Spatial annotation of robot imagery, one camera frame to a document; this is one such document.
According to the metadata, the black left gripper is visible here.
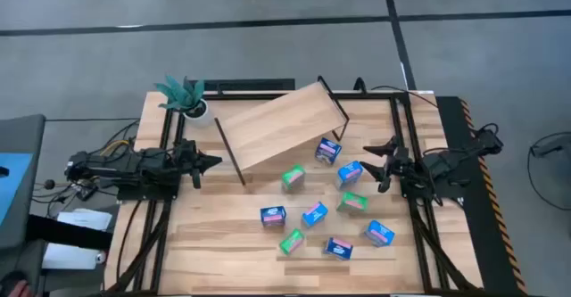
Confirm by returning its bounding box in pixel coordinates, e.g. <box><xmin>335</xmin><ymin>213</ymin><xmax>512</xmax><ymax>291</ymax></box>
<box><xmin>176</xmin><ymin>139</ymin><xmax>223</xmax><ymax>190</ymax></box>

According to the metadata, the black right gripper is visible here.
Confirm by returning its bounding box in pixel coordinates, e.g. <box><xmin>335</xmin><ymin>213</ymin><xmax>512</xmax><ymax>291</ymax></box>
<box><xmin>360</xmin><ymin>136</ymin><xmax>414</xmax><ymax>194</ymax></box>

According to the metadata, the light blue cereal box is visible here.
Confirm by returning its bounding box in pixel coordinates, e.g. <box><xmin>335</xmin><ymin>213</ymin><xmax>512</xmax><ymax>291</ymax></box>
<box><xmin>335</xmin><ymin>160</ymin><xmax>365</xmax><ymax>191</ymax></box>
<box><xmin>363</xmin><ymin>219</ymin><xmax>396</xmax><ymax>248</ymax></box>
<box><xmin>301</xmin><ymin>201</ymin><xmax>330</xmax><ymax>228</ymax></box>

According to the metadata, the green cereal box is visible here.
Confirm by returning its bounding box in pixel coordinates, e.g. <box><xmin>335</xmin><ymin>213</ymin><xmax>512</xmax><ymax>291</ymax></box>
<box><xmin>278</xmin><ymin>227</ymin><xmax>307</xmax><ymax>257</ymax></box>
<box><xmin>335</xmin><ymin>191</ymin><xmax>369</xmax><ymax>214</ymax></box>
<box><xmin>280</xmin><ymin>163</ymin><xmax>307</xmax><ymax>192</ymax></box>

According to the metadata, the dark blue cereal box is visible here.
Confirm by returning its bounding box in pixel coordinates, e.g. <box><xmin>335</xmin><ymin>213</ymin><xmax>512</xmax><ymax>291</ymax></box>
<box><xmin>260</xmin><ymin>205</ymin><xmax>287</xmax><ymax>228</ymax></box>
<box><xmin>323</xmin><ymin>236</ymin><xmax>354</xmax><ymax>261</ymax></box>
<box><xmin>314</xmin><ymin>136</ymin><xmax>343</xmax><ymax>165</ymax></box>

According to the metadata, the green plant in white pot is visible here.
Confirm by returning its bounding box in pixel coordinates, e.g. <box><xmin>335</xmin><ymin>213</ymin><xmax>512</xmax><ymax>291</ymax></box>
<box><xmin>154</xmin><ymin>74</ymin><xmax>213</xmax><ymax>127</ymax></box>

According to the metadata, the black perforated bar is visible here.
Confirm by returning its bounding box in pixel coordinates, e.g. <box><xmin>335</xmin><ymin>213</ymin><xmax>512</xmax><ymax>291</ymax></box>
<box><xmin>189</xmin><ymin>78</ymin><xmax>296</xmax><ymax>92</ymax></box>

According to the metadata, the black power adapter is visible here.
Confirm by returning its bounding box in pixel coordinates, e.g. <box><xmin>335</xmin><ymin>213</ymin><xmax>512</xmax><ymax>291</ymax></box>
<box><xmin>75</xmin><ymin>183</ymin><xmax>99</xmax><ymax>202</ymax></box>

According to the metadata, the black hazard-striped floor mat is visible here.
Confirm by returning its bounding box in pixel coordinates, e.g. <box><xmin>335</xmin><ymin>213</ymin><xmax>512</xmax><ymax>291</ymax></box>
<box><xmin>434</xmin><ymin>95</ymin><xmax>530</xmax><ymax>296</ymax></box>

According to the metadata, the white paper sheet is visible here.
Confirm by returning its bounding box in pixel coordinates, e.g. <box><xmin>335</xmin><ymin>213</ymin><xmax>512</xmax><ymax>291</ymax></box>
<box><xmin>42</xmin><ymin>242</ymin><xmax>108</xmax><ymax>271</ymax></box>
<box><xmin>56</xmin><ymin>207</ymin><xmax>113</xmax><ymax>232</ymax></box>

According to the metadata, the black beam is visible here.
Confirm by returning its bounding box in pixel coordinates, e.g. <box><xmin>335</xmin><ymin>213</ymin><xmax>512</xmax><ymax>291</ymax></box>
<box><xmin>25</xmin><ymin>214</ymin><xmax>115</xmax><ymax>252</ymax></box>

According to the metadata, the grey floor stand base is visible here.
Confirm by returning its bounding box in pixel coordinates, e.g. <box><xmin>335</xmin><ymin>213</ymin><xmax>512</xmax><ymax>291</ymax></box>
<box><xmin>530</xmin><ymin>132</ymin><xmax>571</xmax><ymax>159</ymax></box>

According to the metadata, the grey cabinet with blue panel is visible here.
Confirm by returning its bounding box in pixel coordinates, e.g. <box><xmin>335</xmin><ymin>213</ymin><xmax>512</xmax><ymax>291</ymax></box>
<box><xmin>0</xmin><ymin>113</ymin><xmax>47</xmax><ymax>252</ymax></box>

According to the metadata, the black aluminium table frame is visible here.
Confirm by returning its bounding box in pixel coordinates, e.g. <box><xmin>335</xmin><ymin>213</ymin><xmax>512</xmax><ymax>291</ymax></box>
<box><xmin>104</xmin><ymin>89</ymin><xmax>481</xmax><ymax>296</ymax></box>

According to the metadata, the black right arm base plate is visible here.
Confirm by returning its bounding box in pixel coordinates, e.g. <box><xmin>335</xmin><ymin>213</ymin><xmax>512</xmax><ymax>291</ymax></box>
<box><xmin>399</xmin><ymin>167</ymin><xmax>465</xmax><ymax>202</ymax></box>

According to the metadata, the wooden shelf with black frame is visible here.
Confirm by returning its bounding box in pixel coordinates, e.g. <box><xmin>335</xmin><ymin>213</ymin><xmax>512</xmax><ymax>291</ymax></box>
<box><xmin>213</xmin><ymin>76</ymin><xmax>352</xmax><ymax>187</ymax></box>

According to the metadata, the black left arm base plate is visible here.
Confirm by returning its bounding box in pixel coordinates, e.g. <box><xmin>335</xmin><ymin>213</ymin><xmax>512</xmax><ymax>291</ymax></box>
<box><xmin>116</xmin><ymin>178</ymin><xmax>179</xmax><ymax>202</ymax></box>

